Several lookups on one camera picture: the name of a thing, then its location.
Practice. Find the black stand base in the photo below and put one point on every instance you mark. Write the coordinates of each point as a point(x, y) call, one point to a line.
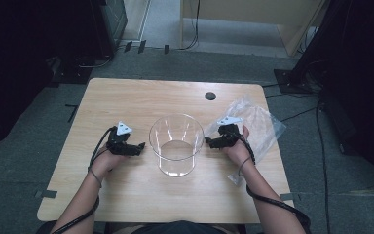
point(289, 81)

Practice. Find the black floor tape mark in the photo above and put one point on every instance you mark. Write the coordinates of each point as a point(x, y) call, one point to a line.
point(72, 112)

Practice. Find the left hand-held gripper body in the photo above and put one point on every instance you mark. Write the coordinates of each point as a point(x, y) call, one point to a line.
point(120, 140)

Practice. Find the clear plastic bin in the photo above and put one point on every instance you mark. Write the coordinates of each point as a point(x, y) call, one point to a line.
point(176, 146)

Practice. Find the clear plastic bag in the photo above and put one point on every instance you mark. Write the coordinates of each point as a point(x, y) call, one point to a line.
point(263, 130)

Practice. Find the person's left hand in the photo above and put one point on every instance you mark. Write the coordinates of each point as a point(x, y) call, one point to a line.
point(105, 162)

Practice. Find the grey left wrist band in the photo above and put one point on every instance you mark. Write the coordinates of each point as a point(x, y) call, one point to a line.
point(96, 178)

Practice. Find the dark cabinet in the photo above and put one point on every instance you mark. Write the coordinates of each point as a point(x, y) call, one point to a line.
point(110, 22)

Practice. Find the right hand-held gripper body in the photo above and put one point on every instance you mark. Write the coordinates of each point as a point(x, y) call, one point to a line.
point(229, 131)

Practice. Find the black tape strip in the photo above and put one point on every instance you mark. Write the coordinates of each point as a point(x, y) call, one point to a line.
point(167, 49)
point(128, 46)
point(142, 46)

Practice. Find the grey wrist band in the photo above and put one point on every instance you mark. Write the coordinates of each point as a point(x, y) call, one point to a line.
point(242, 165)
point(96, 178)

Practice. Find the black flat floor plate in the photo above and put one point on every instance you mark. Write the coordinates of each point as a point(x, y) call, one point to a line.
point(73, 73)

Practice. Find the grey right wrist band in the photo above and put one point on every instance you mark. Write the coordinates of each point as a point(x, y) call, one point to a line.
point(242, 165)

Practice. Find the person's right hand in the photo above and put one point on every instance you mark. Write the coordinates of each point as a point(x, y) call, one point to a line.
point(238, 151)

